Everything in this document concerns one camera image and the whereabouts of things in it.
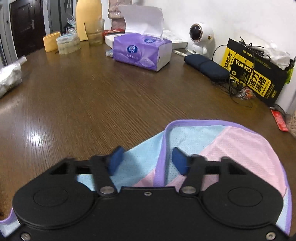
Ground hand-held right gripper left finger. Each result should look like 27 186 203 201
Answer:
48 146 125 196

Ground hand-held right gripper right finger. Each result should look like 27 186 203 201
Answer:
171 147 248 197

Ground pastel pink blue purple garment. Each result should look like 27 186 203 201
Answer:
0 119 292 237

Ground orange snack wrappers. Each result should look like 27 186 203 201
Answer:
236 87 255 100

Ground dark blue pouch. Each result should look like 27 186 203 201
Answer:
184 54 230 81

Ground red packet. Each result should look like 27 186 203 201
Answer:
270 109 289 132

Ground purple tissue box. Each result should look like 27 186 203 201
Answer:
113 5 173 72

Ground black yellow cardboard box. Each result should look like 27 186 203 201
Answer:
220 38 289 107

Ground white flat box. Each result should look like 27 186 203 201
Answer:
105 28 188 49

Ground clear glass cup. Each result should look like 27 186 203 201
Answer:
84 20 105 45

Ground red flat box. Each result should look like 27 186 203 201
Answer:
103 28 125 36

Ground yellow cup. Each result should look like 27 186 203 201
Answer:
43 31 61 52

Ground clear plastic bag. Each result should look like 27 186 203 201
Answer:
0 56 27 98

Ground black green foil bag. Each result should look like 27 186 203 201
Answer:
285 59 296 85

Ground crumpled white plastic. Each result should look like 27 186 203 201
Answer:
264 42 291 70

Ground yellow thermos jug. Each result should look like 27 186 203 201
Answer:
75 0 103 41

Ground dark brown door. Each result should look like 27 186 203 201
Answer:
9 0 47 58

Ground white security camera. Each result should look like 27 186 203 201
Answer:
190 22 214 58

